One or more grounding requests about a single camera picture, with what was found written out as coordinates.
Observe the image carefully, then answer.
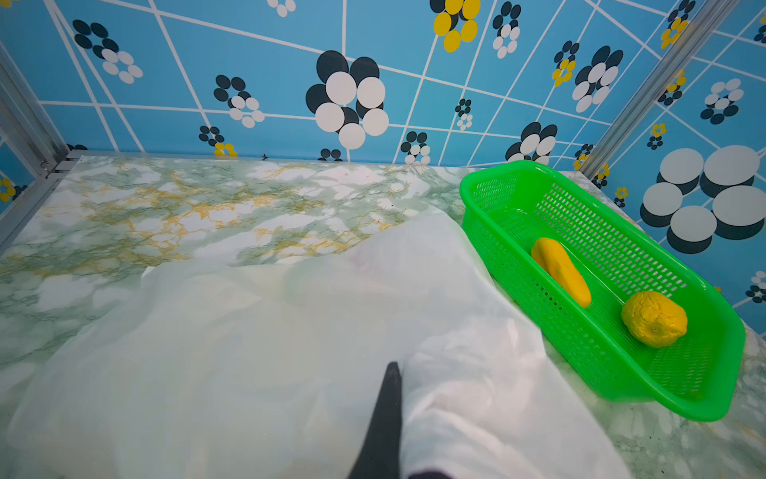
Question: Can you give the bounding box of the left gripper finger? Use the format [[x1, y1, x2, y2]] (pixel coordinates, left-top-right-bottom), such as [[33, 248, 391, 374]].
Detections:
[[347, 362, 402, 479]]

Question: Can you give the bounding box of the white plastic bag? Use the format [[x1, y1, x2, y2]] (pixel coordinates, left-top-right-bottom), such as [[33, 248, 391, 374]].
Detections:
[[7, 210, 630, 478]]

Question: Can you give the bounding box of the orange yellow papaya fruit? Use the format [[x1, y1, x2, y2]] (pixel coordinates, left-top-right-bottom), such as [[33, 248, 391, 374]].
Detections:
[[532, 238, 592, 309]]

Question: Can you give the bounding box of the yellow lemon fruit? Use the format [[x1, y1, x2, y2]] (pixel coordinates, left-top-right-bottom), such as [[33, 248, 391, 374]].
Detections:
[[620, 291, 688, 348]]

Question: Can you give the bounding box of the green plastic basket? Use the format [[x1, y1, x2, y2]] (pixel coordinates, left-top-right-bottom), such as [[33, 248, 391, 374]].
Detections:
[[460, 161, 746, 422]]

